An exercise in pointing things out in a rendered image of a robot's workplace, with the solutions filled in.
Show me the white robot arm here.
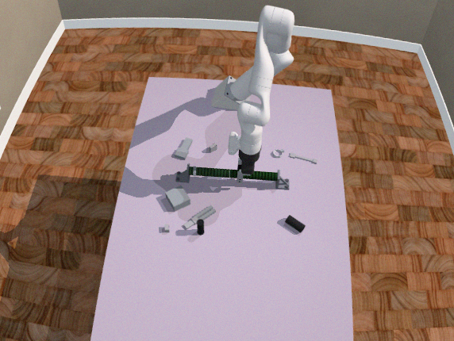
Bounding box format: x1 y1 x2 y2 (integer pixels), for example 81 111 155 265
230 6 294 145

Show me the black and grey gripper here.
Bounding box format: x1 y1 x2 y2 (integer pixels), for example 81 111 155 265
228 132 261 183

